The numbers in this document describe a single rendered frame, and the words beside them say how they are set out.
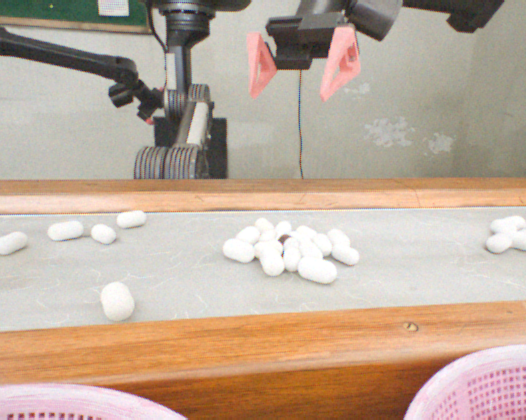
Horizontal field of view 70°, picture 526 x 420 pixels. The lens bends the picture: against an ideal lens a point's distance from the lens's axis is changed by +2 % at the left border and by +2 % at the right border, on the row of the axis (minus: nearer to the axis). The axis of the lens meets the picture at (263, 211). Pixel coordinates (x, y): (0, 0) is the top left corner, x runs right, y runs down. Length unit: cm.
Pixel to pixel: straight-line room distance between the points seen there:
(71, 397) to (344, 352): 14
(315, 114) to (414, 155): 80
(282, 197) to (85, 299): 33
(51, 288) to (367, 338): 27
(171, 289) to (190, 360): 13
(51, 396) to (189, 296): 15
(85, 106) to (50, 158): 38
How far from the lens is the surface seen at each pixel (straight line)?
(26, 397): 23
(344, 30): 48
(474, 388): 26
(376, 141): 274
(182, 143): 83
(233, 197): 56
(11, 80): 262
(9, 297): 38
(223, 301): 33
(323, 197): 59
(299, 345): 24
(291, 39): 55
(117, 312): 30
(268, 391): 24
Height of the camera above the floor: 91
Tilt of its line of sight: 18 degrees down
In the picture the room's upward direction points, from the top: 2 degrees clockwise
